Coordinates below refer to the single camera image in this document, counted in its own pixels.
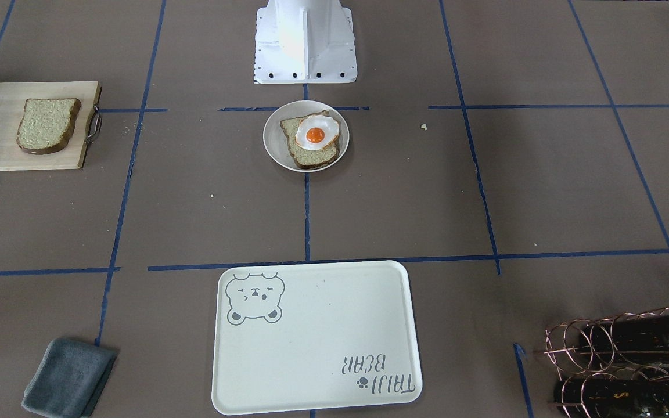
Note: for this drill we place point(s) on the copper wire bottle rack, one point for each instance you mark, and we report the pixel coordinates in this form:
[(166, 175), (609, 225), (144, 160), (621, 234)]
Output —
[(563, 351)]

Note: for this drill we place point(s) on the white round plate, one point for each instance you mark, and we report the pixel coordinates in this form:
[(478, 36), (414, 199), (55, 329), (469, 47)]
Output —
[(275, 140)]

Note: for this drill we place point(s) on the grey folded cloth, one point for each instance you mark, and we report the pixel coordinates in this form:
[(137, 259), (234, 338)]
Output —
[(69, 380)]

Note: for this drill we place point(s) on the metal cutting board handle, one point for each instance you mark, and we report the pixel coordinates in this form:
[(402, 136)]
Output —
[(95, 125)]

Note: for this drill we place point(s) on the dark wine bottle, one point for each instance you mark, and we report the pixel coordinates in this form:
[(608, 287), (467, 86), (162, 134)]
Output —
[(601, 396), (635, 340)]

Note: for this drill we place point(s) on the wooden cutting board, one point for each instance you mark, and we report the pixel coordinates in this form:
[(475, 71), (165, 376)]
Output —
[(13, 97)]

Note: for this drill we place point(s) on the bread slice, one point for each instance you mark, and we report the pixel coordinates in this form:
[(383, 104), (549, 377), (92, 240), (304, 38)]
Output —
[(47, 125), (306, 158)]

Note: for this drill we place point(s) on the dark wine bottle upper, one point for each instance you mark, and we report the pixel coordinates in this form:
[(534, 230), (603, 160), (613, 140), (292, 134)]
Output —
[(635, 340)]

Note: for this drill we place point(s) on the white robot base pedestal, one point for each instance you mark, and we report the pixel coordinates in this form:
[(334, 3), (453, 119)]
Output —
[(304, 42)]

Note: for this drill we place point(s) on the cream bear tray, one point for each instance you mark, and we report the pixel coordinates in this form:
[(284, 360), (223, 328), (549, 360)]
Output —
[(314, 336)]

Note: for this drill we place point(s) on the dark wine bottle lower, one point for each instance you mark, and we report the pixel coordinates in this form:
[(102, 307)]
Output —
[(601, 396)]

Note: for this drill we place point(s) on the fried egg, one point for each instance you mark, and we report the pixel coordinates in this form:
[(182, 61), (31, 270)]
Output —
[(316, 132)]

